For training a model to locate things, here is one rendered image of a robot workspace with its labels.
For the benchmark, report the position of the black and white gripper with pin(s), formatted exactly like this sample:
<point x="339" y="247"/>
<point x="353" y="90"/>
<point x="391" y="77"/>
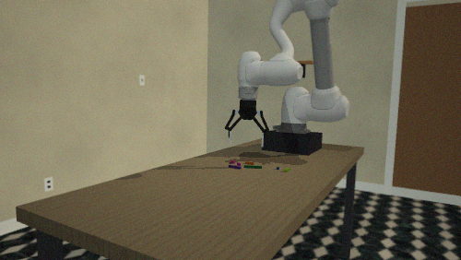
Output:
<point x="247" y="112"/>

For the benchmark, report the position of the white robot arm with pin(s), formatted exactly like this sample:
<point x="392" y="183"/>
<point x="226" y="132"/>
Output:
<point x="326" y="104"/>

